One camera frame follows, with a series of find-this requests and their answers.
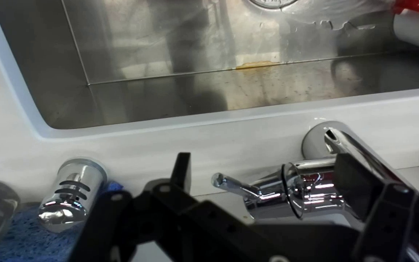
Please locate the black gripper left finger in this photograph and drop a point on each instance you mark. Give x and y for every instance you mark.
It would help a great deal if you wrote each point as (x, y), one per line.
(137, 227)

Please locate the stainless steel sink basin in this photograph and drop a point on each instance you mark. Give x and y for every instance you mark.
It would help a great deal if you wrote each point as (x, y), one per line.
(171, 59)

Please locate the chrome air gap cap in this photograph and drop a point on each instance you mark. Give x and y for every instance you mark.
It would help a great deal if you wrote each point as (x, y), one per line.
(72, 198)

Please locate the chrome gooseneck kitchen tap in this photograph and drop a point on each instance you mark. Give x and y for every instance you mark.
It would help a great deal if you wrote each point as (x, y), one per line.
(312, 191)

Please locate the blue sponge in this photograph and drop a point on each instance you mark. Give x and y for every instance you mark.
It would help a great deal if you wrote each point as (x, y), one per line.
(29, 238)

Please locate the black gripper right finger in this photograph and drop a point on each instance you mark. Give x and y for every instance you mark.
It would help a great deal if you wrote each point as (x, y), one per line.
(399, 223)

